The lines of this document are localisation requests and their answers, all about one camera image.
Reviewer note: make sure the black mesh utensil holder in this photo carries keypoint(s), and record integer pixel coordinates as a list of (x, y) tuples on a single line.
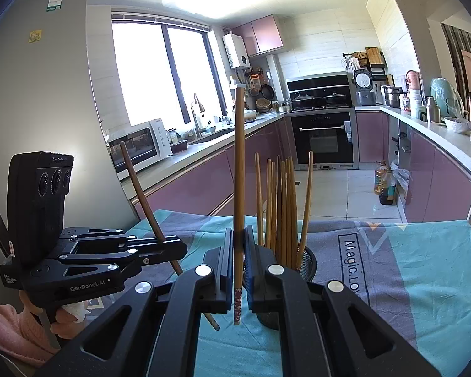
[(309, 263)]

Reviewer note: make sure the dark bowl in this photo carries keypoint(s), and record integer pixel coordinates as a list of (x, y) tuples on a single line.
[(178, 146)]

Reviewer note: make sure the hanging black pan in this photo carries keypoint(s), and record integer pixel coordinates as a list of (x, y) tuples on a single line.
[(267, 92)]

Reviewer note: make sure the grey refrigerator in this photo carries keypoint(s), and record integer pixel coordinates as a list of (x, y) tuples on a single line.
[(55, 98)]

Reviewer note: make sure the person's left hand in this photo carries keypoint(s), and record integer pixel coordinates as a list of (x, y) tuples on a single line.
[(62, 324)]

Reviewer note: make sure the bunch of wooden chopsticks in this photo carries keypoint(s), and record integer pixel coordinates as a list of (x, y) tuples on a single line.
[(286, 220)]

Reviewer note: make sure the steel kettle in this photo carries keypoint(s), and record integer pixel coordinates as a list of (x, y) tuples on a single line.
[(285, 107)]

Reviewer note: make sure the yellow cooking oil bottle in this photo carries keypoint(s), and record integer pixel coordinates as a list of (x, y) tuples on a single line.
[(381, 178)]

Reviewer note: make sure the black range hood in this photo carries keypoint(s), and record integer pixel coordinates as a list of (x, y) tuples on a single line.
[(318, 82)]

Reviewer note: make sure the white casserole pot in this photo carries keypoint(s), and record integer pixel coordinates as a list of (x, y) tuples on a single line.
[(251, 116)]

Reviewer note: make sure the kitchen faucet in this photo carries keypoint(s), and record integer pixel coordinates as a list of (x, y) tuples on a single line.
[(196, 118)]

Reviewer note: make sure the dark brown chopstick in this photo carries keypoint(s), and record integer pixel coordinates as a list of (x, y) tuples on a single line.
[(141, 192)]

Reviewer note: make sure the yellow fridge sticker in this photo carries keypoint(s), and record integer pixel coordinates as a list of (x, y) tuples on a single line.
[(35, 36)]

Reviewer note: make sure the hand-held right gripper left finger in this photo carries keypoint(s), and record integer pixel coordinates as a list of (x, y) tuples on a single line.
[(229, 267)]

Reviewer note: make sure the kitchen window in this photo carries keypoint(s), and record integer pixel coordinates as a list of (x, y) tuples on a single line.
[(149, 74)]

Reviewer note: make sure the teal and purple tablecloth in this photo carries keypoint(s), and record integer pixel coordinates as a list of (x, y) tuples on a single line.
[(416, 282)]

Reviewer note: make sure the white plastic bag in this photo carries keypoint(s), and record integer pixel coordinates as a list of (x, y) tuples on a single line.
[(401, 176)]

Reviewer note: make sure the black wall rack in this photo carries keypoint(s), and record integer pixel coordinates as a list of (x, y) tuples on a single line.
[(378, 74)]

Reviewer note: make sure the light floral-end chopstick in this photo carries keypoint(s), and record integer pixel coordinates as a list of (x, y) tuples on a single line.
[(239, 165)]

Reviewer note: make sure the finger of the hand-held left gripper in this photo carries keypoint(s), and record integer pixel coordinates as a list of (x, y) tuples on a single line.
[(102, 263), (168, 245)]

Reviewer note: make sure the white wall water heater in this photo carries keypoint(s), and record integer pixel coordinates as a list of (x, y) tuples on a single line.
[(235, 49)]

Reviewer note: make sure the steel stock pot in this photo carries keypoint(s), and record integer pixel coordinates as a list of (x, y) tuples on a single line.
[(391, 96)]

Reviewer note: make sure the pink upper cabinet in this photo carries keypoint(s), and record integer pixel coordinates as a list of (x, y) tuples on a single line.
[(265, 35)]

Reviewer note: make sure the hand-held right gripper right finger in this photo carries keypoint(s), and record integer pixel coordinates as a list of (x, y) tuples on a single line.
[(249, 271)]

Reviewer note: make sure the black built-in oven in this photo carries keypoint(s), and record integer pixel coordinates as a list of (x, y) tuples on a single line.
[(322, 137)]

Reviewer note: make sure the purple base cabinets with sink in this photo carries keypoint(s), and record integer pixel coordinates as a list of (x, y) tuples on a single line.
[(204, 180)]

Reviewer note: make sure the steel thermos bottle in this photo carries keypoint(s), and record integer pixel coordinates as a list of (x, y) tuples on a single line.
[(432, 110)]

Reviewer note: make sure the grey rice cooker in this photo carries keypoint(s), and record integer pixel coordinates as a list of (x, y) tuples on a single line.
[(365, 86)]

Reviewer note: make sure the teal countertop appliance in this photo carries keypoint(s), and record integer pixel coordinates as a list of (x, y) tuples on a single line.
[(445, 96)]

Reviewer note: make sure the pink kettle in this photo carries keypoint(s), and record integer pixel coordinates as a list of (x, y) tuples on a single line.
[(413, 80)]

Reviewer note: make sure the white microwave oven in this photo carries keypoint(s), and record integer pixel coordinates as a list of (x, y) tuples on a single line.
[(141, 149)]

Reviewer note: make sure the wooden cutting board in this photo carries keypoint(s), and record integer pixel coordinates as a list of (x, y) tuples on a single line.
[(373, 57)]

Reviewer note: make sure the green and white fridge label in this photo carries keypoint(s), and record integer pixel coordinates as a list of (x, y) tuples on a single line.
[(55, 1)]

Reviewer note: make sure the black lidded wok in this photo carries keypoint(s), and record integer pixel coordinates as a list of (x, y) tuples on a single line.
[(303, 102), (336, 101)]

